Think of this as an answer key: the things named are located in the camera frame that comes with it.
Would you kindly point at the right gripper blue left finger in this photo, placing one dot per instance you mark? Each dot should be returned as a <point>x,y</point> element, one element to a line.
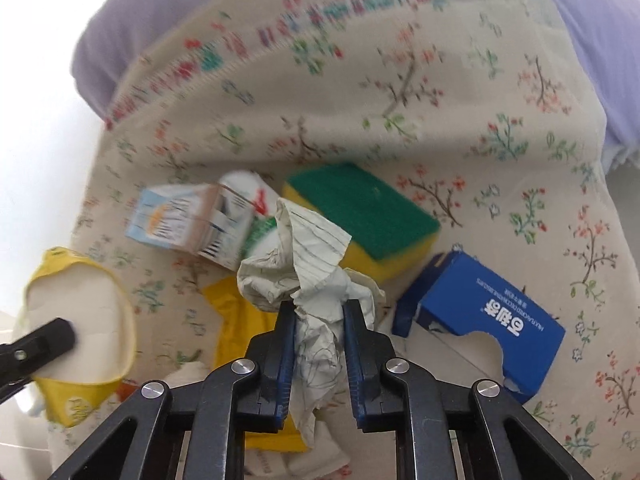
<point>276,370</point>

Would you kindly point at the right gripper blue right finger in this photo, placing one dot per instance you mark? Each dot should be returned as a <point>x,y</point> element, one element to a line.
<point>366,353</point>

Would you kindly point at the yellow plastic wrapper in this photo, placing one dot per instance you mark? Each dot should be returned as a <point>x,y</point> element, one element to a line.
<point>241,321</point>

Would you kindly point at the yellow paper cup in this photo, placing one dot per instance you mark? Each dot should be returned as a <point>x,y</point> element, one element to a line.
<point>79,291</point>

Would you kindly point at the lined paper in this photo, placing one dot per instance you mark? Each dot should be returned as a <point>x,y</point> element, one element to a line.
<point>304,267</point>

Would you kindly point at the green yellow sponge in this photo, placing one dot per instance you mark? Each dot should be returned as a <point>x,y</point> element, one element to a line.
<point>390,234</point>

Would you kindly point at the light blue milk carton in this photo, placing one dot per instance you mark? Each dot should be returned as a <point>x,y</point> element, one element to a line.
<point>205,220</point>

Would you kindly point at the blue cardboard box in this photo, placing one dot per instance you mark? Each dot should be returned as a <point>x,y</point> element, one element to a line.
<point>457,295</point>

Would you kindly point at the orange wrapper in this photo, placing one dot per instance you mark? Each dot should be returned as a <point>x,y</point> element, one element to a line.
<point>126,389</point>

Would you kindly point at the white green yogurt bottle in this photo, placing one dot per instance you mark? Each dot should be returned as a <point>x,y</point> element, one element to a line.
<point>262,236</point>

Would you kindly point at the floral beige tablecloth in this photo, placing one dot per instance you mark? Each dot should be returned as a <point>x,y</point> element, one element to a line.
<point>478,111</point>

